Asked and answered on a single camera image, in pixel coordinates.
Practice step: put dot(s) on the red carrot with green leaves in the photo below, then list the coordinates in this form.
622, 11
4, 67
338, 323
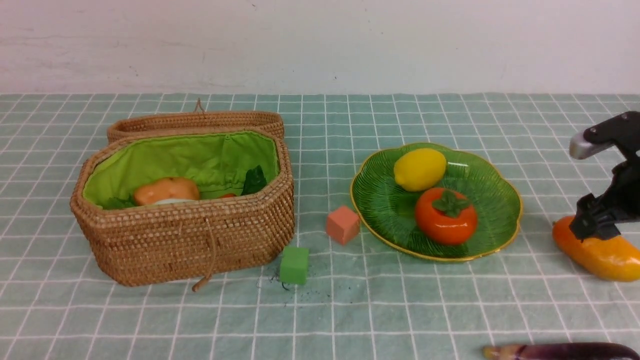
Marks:
254, 182

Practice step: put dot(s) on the yellow lemon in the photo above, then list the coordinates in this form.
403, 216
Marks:
420, 169

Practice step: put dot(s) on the green glass leaf plate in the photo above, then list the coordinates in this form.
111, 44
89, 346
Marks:
387, 210

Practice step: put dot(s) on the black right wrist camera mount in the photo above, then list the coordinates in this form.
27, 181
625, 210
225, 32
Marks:
621, 131

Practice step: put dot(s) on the woven wicker basket green lining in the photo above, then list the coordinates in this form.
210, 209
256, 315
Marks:
221, 232

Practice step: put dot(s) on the orange persimmon with green calyx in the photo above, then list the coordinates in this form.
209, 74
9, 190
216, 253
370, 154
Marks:
445, 216

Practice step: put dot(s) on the brown potato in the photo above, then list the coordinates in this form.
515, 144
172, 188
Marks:
168, 187

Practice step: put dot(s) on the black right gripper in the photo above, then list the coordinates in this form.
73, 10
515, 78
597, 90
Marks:
597, 216

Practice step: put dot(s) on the white radish with green leaves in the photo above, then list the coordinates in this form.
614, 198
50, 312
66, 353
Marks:
115, 203

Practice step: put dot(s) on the orange yellow mango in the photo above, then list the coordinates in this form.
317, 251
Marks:
615, 259

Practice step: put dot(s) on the orange foam cube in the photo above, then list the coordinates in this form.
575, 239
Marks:
343, 225

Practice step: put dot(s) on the woven wicker basket lid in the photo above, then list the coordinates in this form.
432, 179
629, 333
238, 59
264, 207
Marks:
270, 122

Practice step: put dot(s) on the purple eggplant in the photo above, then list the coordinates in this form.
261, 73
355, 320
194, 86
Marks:
561, 351

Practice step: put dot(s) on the green foam cube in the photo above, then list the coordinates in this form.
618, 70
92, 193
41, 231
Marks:
294, 265

